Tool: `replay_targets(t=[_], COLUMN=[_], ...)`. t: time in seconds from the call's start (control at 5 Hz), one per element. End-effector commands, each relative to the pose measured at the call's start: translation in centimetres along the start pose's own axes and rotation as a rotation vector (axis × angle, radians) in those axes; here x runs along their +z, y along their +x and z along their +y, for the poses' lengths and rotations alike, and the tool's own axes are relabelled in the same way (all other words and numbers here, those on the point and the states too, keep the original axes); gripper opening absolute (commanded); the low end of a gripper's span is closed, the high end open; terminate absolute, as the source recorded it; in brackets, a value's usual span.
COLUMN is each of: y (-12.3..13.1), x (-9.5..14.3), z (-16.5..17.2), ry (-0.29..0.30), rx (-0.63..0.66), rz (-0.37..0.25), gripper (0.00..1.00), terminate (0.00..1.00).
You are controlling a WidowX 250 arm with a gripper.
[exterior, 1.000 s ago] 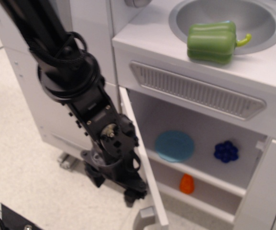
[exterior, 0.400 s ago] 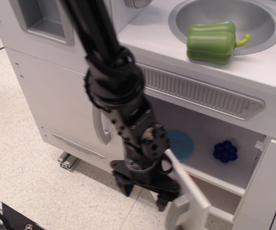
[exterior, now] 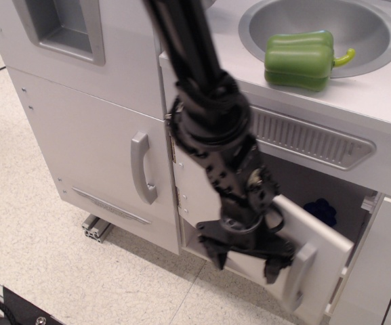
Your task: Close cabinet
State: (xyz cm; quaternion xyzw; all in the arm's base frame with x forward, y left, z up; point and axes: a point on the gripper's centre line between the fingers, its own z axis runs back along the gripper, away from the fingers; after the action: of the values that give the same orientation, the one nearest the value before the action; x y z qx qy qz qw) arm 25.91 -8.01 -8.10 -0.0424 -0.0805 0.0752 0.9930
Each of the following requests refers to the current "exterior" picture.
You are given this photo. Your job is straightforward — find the green toy bell pepper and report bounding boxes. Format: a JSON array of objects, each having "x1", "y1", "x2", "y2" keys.
[{"x1": 264, "y1": 30, "x2": 356, "y2": 91}]

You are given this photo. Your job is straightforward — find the grey cabinet door handle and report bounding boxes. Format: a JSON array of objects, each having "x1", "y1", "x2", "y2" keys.
[{"x1": 282, "y1": 243, "x2": 317, "y2": 312}]

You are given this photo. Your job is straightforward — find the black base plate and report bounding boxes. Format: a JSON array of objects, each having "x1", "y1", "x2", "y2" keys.
[{"x1": 0, "y1": 286, "x2": 62, "y2": 325}]

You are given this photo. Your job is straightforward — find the upper metal hinge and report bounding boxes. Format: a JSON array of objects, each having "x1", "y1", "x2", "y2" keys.
[{"x1": 169, "y1": 136, "x2": 176, "y2": 164}]

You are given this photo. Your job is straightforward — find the blue toy grapes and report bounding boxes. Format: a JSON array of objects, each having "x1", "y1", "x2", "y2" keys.
[{"x1": 304, "y1": 198, "x2": 337, "y2": 227}]

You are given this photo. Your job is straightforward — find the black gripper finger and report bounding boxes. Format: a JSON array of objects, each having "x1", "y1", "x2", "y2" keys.
[
  {"x1": 264, "y1": 258, "x2": 290, "y2": 284},
  {"x1": 199, "y1": 236, "x2": 229, "y2": 270}
]

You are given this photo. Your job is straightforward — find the aluminium extrusion foot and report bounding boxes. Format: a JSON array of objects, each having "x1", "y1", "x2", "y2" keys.
[{"x1": 81, "y1": 214, "x2": 114, "y2": 243}]

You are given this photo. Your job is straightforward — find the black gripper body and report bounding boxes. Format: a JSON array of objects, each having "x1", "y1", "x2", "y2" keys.
[{"x1": 196, "y1": 217, "x2": 295, "y2": 265}]

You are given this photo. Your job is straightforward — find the silver round sink basin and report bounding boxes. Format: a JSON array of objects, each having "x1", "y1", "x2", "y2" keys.
[{"x1": 238, "y1": 0, "x2": 391, "y2": 79}]

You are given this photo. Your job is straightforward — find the grey left door handle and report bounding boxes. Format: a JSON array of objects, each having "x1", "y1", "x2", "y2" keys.
[{"x1": 130, "y1": 131, "x2": 158, "y2": 204}]

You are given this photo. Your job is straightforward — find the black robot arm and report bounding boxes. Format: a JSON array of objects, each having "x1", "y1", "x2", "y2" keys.
[{"x1": 144, "y1": 1, "x2": 295, "y2": 284}]

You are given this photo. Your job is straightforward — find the white cabinet door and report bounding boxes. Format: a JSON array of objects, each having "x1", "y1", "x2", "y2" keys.
[
  {"x1": 329, "y1": 197, "x2": 391, "y2": 324},
  {"x1": 173, "y1": 148, "x2": 353, "y2": 324}
]

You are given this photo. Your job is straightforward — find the white toy kitchen cabinet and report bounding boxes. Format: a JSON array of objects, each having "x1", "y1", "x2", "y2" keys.
[{"x1": 0, "y1": 1, "x2": 391, "y2": 319}]

